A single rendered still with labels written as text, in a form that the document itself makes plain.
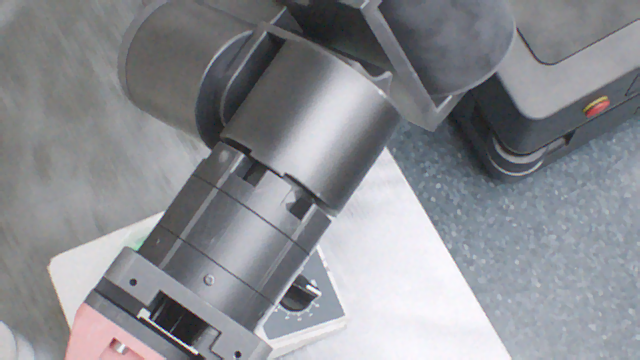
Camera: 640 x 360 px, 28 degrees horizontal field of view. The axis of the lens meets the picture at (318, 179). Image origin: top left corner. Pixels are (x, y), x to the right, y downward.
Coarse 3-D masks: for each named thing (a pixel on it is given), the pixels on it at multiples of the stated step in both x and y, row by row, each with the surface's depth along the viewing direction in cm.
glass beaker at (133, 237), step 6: (150, 222) 90; (156, 222) 90; (132, 228) 90; (138, 228) 90; (144, 228) 91; (150, 228) 91; (126, 234) 90; (132, 234) 91; (138, 234) 91; (144, 234) 92; (120, 240) 90; (126, 240) 91; (132, 240) 91; (138, 240) 92; (120, 246) 90; (132, 246) 92; (114, 258) 90
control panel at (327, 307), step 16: (320, 256) 103; (304, 272) 101; (320, 272) 102; (320, 288) 101; (320, 304) 101; (336, 304) 101; (272, 320) 98; (288, 320) 99; (304, 320) 99; (320, 320) 100; (272, 336) 98
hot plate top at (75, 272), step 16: (96, 240) 97; (112, 240) 97; (64, 256) 97; (80, 256) 97; (96, 256) 97; (112, 256) 97; (64, 272) 97; (80, 272) 97; (96, 272) 97; (64, 288) 97; (80, 288) 96; (64, 304) 96; (80, 304) 96
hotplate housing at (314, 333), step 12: (324, 264) 103; (336, 288) 102; (324, 324) 100; (336, 324) 101; (264, 336) 97; (288, 336) 98; (300, 336) 99; (312, 336) 100; (324, 336) 102; (276, 348) 98; (288, 348) 100
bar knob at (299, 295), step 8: (296, 280) 98; (304, 280) 99; (296, 288) 99; (304, 288) 99; (312, 288) 99; (288, 296) 99; (296, 296) 99; (304, 296) 99; (312, 296) 99; (280, 304) 99; (288, 304) 99; (296, 304) 99; (304, 304) 100
